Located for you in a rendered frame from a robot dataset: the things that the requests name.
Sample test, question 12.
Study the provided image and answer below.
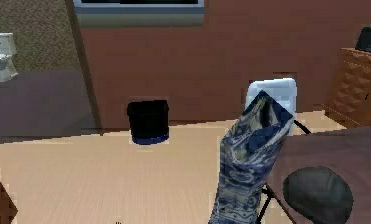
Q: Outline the brown wooden chest of drawers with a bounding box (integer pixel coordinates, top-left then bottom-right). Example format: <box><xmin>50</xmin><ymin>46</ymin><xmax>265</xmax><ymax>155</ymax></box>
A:
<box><xmin>323</xmin><ymin>47</ymin><xmax>371</xmax><ymax>129</ymax></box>

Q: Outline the black waste bin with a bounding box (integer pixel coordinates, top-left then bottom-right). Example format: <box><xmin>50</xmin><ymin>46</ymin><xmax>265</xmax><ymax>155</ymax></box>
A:
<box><xmin>126</xmin><ymin>99</ymin><xmax>171</xmax><ymax>146</ymax></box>

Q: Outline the white chair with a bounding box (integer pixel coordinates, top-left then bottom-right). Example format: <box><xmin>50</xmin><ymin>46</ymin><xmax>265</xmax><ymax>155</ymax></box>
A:
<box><xmin>244</xmin><ymin>77</ymin><xmax>312</xmax><ymax>224</ymax></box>

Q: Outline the brown dining table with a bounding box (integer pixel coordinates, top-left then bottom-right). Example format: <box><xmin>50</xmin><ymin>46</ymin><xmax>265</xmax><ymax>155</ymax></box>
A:
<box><xmin>266</xmin><ymin>125</ymin><xmax>371</xmax><ymax>224</ymax></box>

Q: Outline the black laptop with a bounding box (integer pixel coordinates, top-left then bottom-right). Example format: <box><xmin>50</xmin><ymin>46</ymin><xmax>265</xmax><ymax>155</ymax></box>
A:
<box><xmin>354</xmin><ymin>26</ymin><xmax>371</xmax><ymax>54</ymax></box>

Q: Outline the blue patterned cloth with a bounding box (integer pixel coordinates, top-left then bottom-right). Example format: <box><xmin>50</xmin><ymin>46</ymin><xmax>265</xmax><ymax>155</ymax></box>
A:
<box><xmin>208</xmin><ymin>89</ymin><xmax>295</xmax><ymax>224</ymax></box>

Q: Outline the grey framed window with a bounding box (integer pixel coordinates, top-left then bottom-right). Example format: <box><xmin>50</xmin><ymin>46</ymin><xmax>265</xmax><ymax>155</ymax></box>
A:
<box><xmin>72</xmin><ymin>0</ymin><xmax>206</xmax><ymax>28</ymax></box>

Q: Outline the brown wooden furniture corner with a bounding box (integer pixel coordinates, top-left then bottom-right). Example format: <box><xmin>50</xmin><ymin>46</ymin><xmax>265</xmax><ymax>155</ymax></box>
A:
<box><xmin>0</xmin><ymin>169</ymin><xmax>19</xmax><ymax>224</ymax></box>

